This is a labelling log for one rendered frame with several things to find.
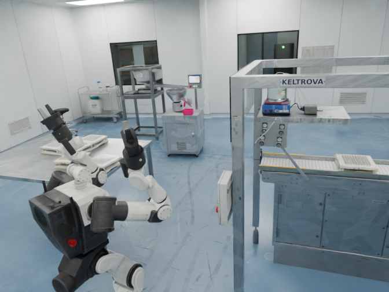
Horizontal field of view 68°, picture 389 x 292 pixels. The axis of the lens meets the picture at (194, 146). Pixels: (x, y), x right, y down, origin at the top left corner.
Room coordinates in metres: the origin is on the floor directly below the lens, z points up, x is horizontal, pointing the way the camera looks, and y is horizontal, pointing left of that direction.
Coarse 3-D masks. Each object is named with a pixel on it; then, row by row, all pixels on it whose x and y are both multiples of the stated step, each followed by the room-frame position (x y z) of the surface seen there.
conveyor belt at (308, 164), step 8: (264, 160) 2.26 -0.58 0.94; (272, 160) 2.25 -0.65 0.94; (280, 160) 2.23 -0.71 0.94; (288, 160) 2.22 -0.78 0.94; (296, 160) 2.21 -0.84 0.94; (304, 160) 2.20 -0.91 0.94; (312, 160) 2.20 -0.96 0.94; (320, 160) 2.19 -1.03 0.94; (312, 168) 2.05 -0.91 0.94; (320, 168) 2.04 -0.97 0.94; (328, 168) 2.04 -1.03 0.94; (336, 168) 2.03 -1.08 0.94; (384, 168) 1.98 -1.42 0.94; (344, 176) 1.90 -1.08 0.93
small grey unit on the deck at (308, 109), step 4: (304, 104) 2.10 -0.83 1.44; (308, 104) 2.09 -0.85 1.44; (312, 104) 2.08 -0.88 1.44; (316, 104) 2.07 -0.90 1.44; (300, 108) 2.08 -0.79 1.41; (304, 108) 2.04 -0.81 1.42; (308, 108) 2.03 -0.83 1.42; (312, 108) 2.02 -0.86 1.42; (316, 108) 2.01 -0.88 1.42; (304, 112) 2.04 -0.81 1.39; (308, 112) 2.03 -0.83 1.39; (312, 112) 2.02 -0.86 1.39; (316, 112) 2.01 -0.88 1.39
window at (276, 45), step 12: (240, 36) 7.30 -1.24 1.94; (252, 36) 7.23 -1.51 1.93; (264, 36) 7.16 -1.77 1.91; (276, 36) 7.10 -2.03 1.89; (288, 36) 7.03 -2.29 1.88; (240, 48) 7.30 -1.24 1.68; (252, 48) 7.23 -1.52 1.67; (264, 48) 7.16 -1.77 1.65; (276, 48) 7.09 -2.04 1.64; (288, 48) 7.03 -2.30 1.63; (240, 60) 7.30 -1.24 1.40; (252, 60) 7.23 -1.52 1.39; (264, 72) 7.16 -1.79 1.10; (276, 72) 7.09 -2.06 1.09; (288, 72) 7.02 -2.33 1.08
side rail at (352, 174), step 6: (264, 168) 2.07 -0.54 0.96; (270, 168) 2.06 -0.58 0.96; (276, 168) 2.04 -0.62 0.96; (282, 168) 2.03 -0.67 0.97; (288, 168) 2.01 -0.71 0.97; (330, 174) 1.92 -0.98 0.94; (336, 174) 1.90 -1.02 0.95; (342, 174) 1.89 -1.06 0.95; (348, 174) 1.88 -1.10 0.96; (354, 174) 1.87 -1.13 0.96; (360, 174) 1.85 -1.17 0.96; (366, 174) 1.84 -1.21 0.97; (372, 174) 1.83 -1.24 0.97; (378, 174) 1.82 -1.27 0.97; (384, 174) 1.81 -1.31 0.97
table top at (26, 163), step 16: (32, 144) 3.22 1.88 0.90; (112, 144) 3.05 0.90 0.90; (144, 144) 2.98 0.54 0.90; (0, 160) 2.75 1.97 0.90; (16, 160) 2.72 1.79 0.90; (32, 160) 2.69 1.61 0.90; (48, 160) 2.67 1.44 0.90; (0, 176) 2.38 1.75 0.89; (16, 176) 2.34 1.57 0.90; (32, 176) 2.32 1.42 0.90; (48, 176) 2.30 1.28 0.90
